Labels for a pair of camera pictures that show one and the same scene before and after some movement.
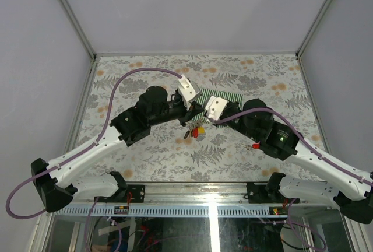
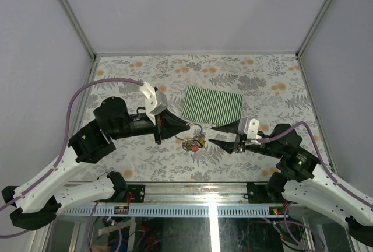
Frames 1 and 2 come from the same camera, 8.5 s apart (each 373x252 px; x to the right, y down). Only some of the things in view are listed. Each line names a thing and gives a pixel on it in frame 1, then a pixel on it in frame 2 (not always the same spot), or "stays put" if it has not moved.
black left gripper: (195, 109) → (172, 125)
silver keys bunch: (196, 129) → (192, 144)
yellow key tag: (201, 130) → (202, 142)
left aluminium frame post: (70, 14) stays put
